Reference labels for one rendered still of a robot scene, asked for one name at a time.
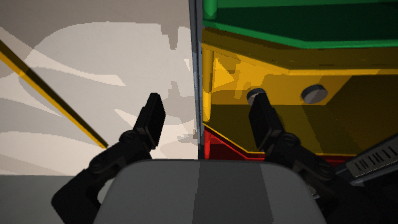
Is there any black metal shelf rack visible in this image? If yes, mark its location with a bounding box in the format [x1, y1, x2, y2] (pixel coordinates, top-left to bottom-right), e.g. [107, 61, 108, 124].
[188, 0, 398, 187]

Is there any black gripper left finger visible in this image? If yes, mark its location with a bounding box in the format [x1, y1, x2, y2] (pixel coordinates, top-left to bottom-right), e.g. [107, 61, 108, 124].
[51, 93, 166, 224]

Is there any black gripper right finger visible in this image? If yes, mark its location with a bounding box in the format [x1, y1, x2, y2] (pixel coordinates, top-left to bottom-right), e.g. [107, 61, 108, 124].
[249, 93, 382, 224]

